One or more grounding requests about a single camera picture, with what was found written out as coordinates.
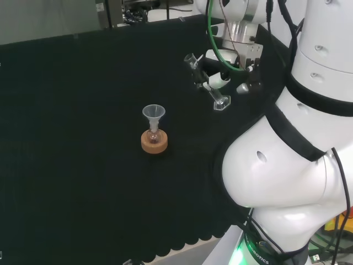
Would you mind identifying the clear graduated cylinder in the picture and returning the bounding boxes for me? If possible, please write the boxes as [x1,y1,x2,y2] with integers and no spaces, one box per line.
[184,53,232,112]

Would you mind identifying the yellow stop button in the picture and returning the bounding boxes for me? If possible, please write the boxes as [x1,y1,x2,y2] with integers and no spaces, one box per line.
[323,211,353,236]

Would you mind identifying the black cable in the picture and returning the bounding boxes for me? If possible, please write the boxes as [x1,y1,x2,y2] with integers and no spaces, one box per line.
[330,147,352,265]

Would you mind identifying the cork ring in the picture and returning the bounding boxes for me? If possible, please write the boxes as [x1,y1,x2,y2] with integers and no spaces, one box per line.
[140,129,169,153]

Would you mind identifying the clear plastic funnel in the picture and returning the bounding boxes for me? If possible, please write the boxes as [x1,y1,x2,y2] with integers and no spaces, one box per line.
[142,104,167,134]

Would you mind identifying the clear round-bottom flask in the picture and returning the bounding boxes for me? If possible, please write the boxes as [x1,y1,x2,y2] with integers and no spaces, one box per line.
[147,124,162,145]

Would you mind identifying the black bench cloth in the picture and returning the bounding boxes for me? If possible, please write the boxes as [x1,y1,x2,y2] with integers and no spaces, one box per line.
[0,13,293,263]

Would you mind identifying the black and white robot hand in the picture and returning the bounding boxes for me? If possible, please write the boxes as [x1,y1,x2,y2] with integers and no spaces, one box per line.
[203,41,266,96]

